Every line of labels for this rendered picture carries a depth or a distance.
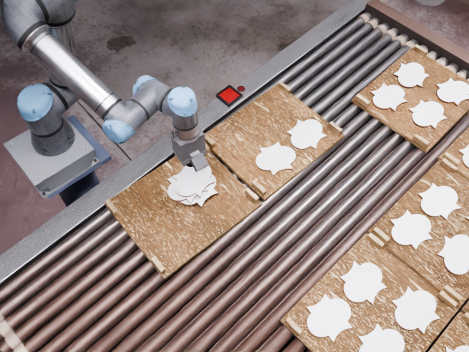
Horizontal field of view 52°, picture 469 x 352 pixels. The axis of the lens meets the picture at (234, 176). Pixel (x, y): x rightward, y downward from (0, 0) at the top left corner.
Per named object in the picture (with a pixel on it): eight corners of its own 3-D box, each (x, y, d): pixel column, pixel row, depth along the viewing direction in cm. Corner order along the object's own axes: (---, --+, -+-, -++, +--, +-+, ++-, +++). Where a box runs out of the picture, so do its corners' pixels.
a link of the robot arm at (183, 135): (203, 123, 138) (178, 136, 136) (204, 133, 142) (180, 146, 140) (190, 107, 142) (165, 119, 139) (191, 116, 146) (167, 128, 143)
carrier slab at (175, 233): (105, 204, 167) (103, 202, 165) (199, 142, 181) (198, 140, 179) (165, 280, 152) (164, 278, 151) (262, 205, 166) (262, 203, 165)
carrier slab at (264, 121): (199, 140, 181) (199, 137, 180) (278, 85, 196) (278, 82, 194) (264, 201, 167) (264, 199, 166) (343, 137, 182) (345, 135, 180)
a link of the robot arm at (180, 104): (176, 79, 133) (202, 91, 130) (181, 105, 142) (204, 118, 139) (158, 96, 129) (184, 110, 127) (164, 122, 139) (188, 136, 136)
